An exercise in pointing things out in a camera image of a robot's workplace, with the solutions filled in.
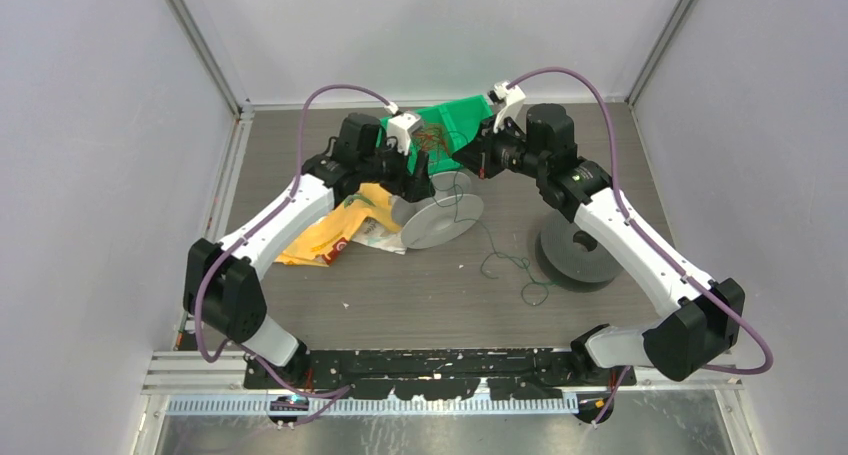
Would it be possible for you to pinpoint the red wire bundle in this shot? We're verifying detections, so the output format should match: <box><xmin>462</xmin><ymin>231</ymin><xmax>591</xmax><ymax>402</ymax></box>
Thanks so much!
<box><xmin>413</xmin><ymin>123</ymin><xmax>458</xmax><ymax>166</ymax></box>

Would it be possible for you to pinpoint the dark green wire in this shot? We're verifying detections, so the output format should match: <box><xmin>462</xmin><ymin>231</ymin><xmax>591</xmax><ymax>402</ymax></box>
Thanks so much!
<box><xmin>423</xmin><ymin>131</ymin><xmax>555</xmax><ymax>308</ymax></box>

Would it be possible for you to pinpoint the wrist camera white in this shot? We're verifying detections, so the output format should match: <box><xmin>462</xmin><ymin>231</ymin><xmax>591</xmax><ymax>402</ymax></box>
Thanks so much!
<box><xmin>487</xmin><ymin>80</ymin><xmax>526</xmax><ymax>133</ymax></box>
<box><xmin>385</xmin><ymin>102</ymin><xmax>424</xmax><ymax>156</ymax></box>

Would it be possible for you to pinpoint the white plastic cable spool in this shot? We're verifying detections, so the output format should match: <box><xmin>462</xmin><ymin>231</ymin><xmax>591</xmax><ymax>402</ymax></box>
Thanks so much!
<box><xmin>389</xmin><ymin>171</ymin><xmax>484</xmax><ymax>250</ymax></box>

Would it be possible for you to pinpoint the white slotted cable duct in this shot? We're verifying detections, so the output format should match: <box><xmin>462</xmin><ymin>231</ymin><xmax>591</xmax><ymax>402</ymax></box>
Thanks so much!
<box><xmin>165</xmin><ymin>393</ymin><xmax>579</xmax><ymax>418</ymax></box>

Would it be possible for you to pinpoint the green three-compartment bin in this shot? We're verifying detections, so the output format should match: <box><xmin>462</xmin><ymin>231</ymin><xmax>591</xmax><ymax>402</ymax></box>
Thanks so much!
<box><xmin>408</xmin><ymin>95</ymin><xmax>492</xmax><ymax>175</ymax></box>

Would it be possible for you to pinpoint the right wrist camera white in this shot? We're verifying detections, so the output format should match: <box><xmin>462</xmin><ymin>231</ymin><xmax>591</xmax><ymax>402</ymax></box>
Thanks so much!
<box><xmin>487</xmin><ymin>80</ymin><xmax>526</xmax><ymax>133</ymax></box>

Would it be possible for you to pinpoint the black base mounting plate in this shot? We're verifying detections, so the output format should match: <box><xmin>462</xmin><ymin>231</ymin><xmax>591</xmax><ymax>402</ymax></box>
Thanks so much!
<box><xmin>244</xmin><ymin>348</ymin><xmax>636</xmax><ymax>401</ymax></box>

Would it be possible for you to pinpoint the yellow snack bag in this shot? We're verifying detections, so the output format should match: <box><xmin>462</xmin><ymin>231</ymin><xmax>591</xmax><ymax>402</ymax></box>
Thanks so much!
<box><xmin>274</xmin><ymin>183</ymin><xmax>401</xmax><ymax>267</ymax></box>

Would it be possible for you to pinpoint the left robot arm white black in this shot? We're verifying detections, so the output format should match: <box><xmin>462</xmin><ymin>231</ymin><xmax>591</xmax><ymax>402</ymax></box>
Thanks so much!
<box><xmin>183</xmin><ymin>112</ymin><xmax>434</xmax><ymax>389</ymax></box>

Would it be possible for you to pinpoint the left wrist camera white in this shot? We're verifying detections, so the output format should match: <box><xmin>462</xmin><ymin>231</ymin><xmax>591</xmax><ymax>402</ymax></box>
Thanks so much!
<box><xmin>385</xmin><ymin>102</ymin><xmax>424</xmax><ymax>156</ymax></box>

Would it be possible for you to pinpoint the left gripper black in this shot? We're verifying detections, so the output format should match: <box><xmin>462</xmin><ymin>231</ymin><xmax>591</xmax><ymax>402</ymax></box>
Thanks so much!
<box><xmin>358</xmin><ymin>133</ymin><xmax>435</xmax><ymax>202</ymax></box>

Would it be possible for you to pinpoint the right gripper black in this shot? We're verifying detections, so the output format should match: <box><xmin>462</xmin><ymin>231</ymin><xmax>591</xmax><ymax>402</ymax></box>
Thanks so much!
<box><xmin>453</xmin><ymin>114</ymin><xmax>546</xmax><ymax>180</ymax></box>

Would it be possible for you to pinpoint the dark grey cable spool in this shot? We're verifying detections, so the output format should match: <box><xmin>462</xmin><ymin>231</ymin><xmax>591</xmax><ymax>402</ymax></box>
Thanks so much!
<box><xmin>535</xmin><ymin>211</ymin><xmax>623</xmax><ymax>292</ymax></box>

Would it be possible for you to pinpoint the floral patterned cloth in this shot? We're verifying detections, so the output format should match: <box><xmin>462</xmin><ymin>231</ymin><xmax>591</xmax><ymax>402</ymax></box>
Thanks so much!
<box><xmin>352</xmin><ymin>218</ymin><xmax>407</xmax><ymax>255</ymax></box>

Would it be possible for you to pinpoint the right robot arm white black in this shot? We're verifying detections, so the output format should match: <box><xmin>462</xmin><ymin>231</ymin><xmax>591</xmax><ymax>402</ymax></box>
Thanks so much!
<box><xmin>452</xmin><ymin>104</ymin><xmax>745</xmax><ymax>386</ymax></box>

